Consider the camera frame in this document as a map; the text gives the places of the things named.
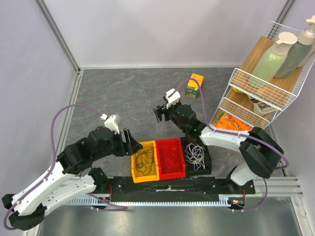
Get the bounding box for grey cable duct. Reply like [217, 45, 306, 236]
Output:
[64, 196, 244, 207]

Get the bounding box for black plastic bin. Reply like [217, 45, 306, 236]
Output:
[180, 137, 212, 177]

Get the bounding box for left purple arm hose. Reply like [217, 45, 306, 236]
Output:
[4, 103, 129, 231]

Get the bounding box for white wire shelf rack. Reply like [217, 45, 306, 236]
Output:
[210, 21, 315, 129]

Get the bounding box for dark green pump bottle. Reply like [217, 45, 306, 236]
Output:
[274, 35, 304, 79]

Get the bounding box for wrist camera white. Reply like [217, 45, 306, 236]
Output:
[100, 114, 120, 134]
[164, 88, 181, 109]

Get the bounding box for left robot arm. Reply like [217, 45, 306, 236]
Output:
[2, 126, 143, 231]

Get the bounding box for yellow plastic bin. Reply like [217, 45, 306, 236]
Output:
[131, 141, 159, 183]

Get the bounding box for orange green carton box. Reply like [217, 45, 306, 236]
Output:
[186, 73, 204, 98]

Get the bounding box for brown snack packet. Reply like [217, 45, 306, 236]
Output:
[248, 95, 277, 116]

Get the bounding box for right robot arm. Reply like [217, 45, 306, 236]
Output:
[153, 103, 284, 194]

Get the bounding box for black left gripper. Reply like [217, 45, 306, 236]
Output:
[94, 128, 144, 160]

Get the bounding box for white cable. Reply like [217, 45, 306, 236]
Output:
[184, 141, 206, 172]

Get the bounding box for orange snack packets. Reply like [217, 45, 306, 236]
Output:
[214, 112, 253, 131]

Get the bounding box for red plastic bin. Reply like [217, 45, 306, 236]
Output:
[156, 138, 186, 180]

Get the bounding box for aluminium corner post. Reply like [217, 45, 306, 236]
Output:
[34, 0, 81, 73]

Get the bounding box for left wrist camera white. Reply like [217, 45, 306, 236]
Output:
[100, 114, 120, 134]

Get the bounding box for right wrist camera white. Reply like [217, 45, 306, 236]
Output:
[164, 88, 181, 109]

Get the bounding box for light green pump bottle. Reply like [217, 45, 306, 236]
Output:
[249, 32, 297, 88]

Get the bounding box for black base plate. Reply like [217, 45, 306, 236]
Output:
[108, 176, 255, 195]

